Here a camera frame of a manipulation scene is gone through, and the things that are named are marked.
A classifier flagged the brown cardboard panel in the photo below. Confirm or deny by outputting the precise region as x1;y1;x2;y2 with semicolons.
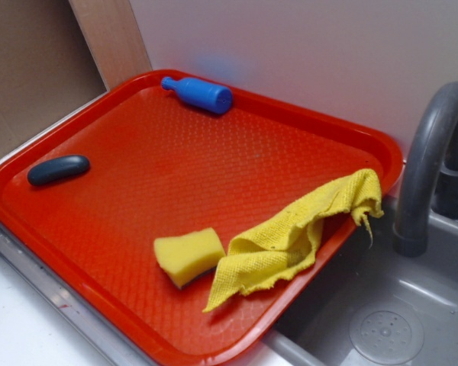
0;1;105;158

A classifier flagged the dark grey plastic pickle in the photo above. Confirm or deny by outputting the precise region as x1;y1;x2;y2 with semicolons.
27;155;90;186

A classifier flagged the light wooden board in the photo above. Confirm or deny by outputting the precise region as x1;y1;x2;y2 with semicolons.
69;0;152;90

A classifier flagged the grey plastic sink basin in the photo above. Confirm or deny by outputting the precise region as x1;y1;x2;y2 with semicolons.
264;198;458;365

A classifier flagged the yellow woven cloth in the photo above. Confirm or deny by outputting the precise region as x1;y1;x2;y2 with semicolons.
204;169;383;313

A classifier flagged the grey plastic faucet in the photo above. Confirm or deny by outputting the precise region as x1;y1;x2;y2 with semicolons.
393;82;458;257

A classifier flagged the blue plastic toy bottle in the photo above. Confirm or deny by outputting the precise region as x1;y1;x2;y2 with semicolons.
161;76;233;114

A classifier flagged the yellow sponge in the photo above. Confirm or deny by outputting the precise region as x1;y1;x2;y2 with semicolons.
153;228;226;289

